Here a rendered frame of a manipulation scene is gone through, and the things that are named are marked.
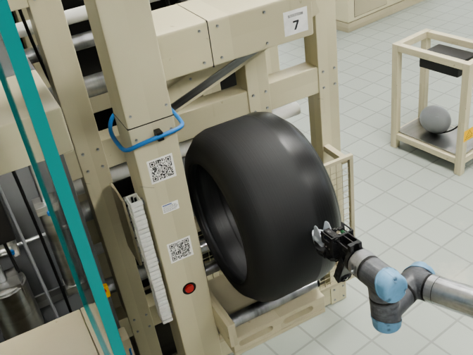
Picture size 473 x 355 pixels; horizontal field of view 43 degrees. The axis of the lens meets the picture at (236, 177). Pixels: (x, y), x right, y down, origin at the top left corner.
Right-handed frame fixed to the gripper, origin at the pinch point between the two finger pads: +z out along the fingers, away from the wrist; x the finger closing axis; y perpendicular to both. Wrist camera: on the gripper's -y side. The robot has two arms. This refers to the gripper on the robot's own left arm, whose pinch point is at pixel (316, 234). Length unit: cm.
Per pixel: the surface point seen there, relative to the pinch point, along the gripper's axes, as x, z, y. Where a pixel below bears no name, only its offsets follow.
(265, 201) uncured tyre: 11.5, 6.0, 13.3
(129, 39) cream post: 36, 16, 65
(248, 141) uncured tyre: 6.8, 21.2, 24.9
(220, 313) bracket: 27.4, 20.0, -28.9
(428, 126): -196, 171, -86
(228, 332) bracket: 28.2, 13.6, -31.9
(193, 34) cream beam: 9, 43, 55
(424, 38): -210, 190, -30
